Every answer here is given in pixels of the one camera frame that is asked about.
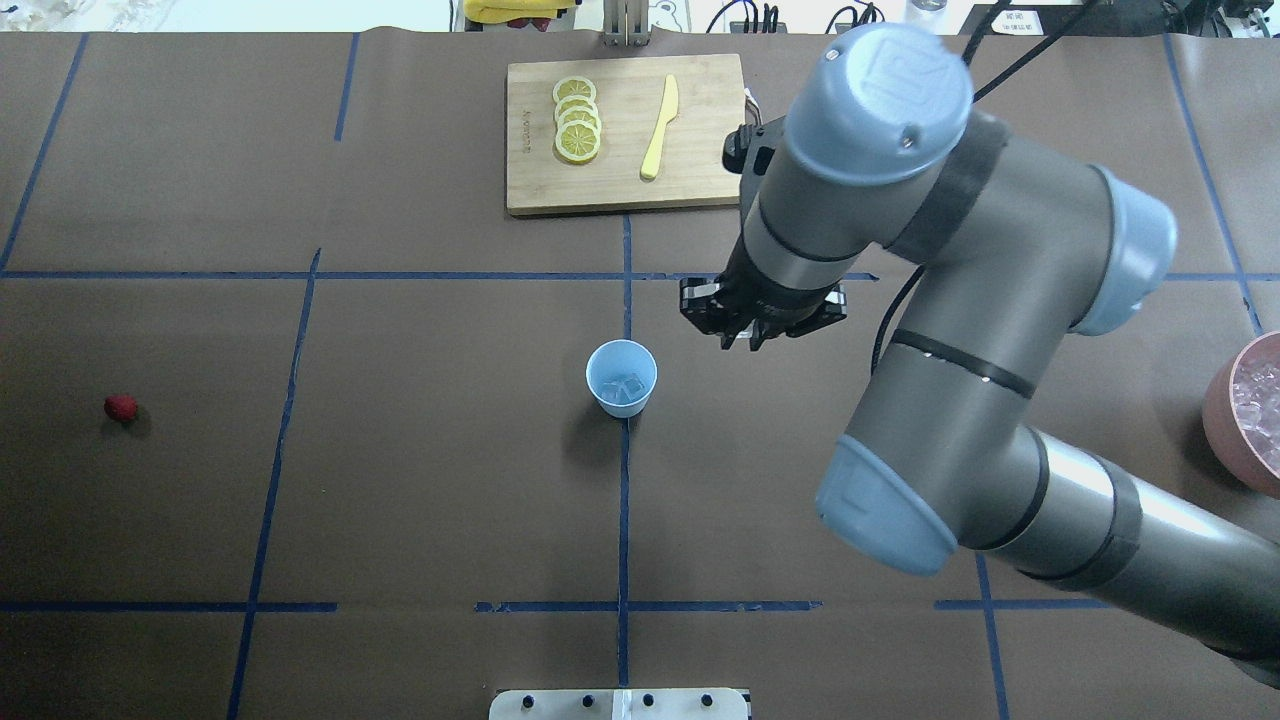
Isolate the red strawberry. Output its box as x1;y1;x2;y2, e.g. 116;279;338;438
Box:
102;395;140;425

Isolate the bamboo cutting board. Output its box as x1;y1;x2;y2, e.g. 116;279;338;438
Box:
506;54;745;217

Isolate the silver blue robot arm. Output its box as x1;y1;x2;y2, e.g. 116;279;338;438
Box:
680;23;1279;685

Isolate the lemon slice top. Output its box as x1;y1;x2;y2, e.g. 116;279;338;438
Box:
552;76;598;105

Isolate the clear ice cube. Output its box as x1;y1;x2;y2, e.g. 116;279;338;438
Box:
602;373;648;405

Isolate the clear ice cubes pile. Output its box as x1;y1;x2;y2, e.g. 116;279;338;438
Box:
1230;348;1279;475

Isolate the yellow plastic knife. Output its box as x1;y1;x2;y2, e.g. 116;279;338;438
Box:
639;74;680;182

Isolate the yellow cloth bag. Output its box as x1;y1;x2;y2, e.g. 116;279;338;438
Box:
463;0;580;26

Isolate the lemon slice bottom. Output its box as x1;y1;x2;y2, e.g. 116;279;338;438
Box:
553;126;603;165

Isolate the light blue paper cup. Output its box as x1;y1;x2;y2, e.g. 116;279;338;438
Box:
585;340;658;419

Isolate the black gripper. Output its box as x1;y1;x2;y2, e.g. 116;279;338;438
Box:
680;275;849;352

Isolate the pink bowl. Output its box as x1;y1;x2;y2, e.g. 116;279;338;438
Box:
1201;331;1279;498

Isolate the lemon slice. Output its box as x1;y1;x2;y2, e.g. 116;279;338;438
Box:
556;95;600;124
556;106;602;135
552;76;598;105
553;126;603;165

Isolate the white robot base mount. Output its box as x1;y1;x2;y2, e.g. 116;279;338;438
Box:
488;687;753;719

